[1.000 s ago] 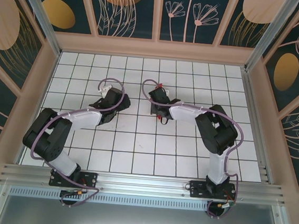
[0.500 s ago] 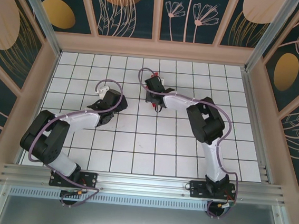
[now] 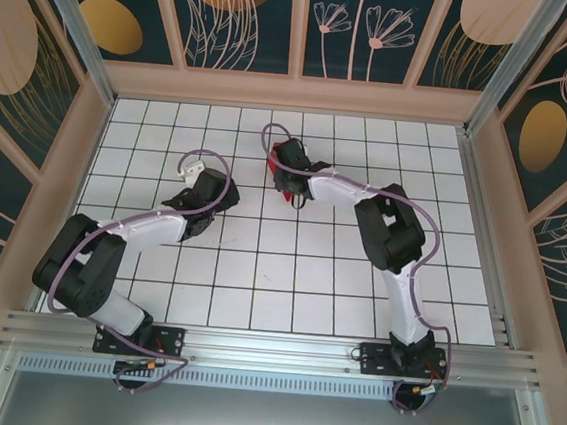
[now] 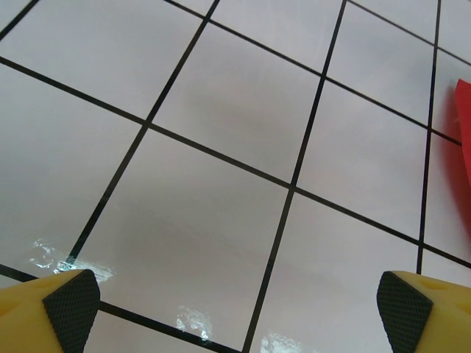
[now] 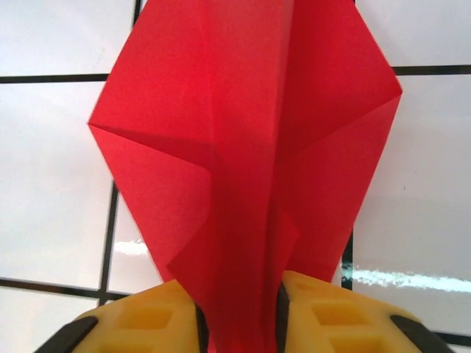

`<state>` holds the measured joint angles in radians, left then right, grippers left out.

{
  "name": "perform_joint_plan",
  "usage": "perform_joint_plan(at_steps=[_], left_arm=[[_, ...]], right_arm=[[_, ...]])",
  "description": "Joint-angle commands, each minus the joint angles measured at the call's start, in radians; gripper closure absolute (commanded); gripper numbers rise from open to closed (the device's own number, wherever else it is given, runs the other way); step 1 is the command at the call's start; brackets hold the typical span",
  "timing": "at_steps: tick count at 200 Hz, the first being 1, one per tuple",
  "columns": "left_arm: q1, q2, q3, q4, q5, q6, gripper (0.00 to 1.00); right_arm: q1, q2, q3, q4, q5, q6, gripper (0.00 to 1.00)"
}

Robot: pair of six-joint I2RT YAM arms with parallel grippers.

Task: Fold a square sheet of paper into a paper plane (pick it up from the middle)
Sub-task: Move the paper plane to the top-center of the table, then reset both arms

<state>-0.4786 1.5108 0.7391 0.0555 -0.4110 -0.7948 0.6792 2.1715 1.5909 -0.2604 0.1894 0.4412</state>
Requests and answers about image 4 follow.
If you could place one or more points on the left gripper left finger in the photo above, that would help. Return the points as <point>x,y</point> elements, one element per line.
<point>44,316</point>

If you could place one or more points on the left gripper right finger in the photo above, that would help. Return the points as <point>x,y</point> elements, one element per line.
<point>430,316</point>

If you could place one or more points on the red cloth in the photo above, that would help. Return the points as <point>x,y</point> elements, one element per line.
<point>466,110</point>

